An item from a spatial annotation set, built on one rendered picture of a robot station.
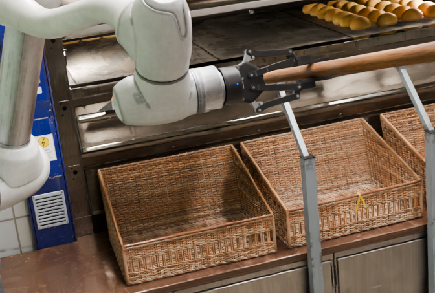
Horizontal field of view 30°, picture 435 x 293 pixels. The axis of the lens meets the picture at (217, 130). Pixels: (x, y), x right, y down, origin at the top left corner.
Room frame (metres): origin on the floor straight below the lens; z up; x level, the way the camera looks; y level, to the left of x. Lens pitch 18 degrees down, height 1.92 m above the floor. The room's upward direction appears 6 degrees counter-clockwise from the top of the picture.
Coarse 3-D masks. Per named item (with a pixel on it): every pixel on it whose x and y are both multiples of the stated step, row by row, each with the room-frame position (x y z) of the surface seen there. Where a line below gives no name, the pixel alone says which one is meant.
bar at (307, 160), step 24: (360, 72) 2.87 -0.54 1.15; (96, 120) 2.61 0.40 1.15; (288, 120) 2.70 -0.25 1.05; (432, 144) 2.68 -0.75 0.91; (312, 168) 2.57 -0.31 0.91; (432, 168) 2.68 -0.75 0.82; (312, 192) 2.56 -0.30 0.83; (432, 192) 2.68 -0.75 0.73; (312, 216) 2.56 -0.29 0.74; (432, 216) 2.68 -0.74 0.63; (312, 240) 2.56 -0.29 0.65; (432, 240) 2.68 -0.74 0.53; (312, 264) 2.56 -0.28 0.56; (432, 264) 2.69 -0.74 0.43; (312, 288) 2.57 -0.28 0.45; (432, 288) 2.69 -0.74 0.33
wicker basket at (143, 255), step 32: (160, 160) 3.00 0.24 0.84; (192, 160) 3.03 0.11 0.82; (224, 160) 3.06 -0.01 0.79; (128, 192) 2.94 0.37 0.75; (160, 192) 2.97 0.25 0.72; (192, 192) 2.99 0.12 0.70; (224, 192) 3.02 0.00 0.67; (256, 192) 2.78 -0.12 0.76; (128, 224) 2.91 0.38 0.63; (160, 224) 2.93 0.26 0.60; (192, 224) 2.93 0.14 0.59; (224, 224) 2.58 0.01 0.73; (256, 224) 2.61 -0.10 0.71; (128, 256) 2.50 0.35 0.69; (160, 256) 2.68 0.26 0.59; (192, 256) 2.66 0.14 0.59; (224, 256) 2.62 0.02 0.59; (256, 256) 2.61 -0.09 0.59
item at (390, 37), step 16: (384, 32) 3.35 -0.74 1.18; (400, 32) 3.32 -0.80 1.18; (416, 32) 3.34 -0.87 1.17; (432, 32) 3.36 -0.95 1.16; (304, 48) 3.22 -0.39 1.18; (320, 48) 3.23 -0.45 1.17; (336, 48) 3.24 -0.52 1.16; (352, 48) 3.26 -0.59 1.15; (208, 64) 3.12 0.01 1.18; (224, 64) 3.12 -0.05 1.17; (256, 64) 3.15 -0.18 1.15; (112, 80) 3.02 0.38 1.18; (80, 96) 2.97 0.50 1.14
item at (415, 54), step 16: (400, 48) 1.27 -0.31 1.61; (416, 48) 1.21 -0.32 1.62; (432, 48) 1.16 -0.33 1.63; (320, 64) 1.56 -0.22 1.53; (336, 64) 1.48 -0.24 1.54; (352, 64) 1.41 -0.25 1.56; (368, 64) 1.36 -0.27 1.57; (384, 64) 1.31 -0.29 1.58; (400, 64) 1.26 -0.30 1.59; (272, 80) 1.82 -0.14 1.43; (288, 80) 1.74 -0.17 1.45
